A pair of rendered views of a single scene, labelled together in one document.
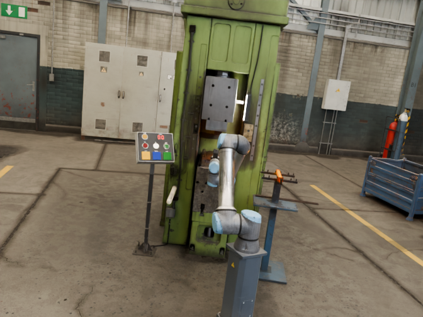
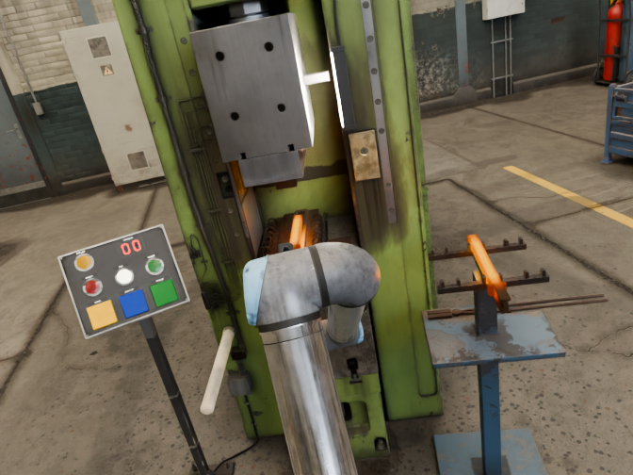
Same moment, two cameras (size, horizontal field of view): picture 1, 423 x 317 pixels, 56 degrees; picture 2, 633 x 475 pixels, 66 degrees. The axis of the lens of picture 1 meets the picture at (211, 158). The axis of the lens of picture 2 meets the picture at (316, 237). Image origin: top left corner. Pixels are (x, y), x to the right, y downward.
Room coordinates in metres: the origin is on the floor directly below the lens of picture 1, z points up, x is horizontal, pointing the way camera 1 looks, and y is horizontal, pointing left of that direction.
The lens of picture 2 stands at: (2.15, -0.25, 1.75)
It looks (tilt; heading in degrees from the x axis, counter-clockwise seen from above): 24 degrees down; 5
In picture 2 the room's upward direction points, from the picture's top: 11 degrees counter-clockwise
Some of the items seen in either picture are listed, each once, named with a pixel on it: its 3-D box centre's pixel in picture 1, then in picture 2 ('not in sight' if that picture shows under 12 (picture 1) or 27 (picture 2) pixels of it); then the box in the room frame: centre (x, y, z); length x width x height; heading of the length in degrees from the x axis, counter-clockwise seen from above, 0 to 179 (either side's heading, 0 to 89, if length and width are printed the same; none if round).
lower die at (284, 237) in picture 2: (212, 158); (295, 239); (3.91, -0.01, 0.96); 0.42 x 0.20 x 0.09; 0
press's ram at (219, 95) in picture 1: (223, 98); (272, 81); (3.91, -0.05, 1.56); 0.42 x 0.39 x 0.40; 0
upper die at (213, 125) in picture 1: (216, 122); (276, 152); (3.91, -0.01, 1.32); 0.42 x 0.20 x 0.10; 0
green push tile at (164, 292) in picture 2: (167, 156); (164, 292); (3.54, 0.41, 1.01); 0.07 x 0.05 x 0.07; 115
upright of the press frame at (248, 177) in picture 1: (251, 141); (380, 166); (4.06, -0.39, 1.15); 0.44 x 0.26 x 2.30; 0
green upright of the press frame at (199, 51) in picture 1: (187, 133); (219, 193); (4.06, 0.28, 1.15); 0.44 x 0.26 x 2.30; 0
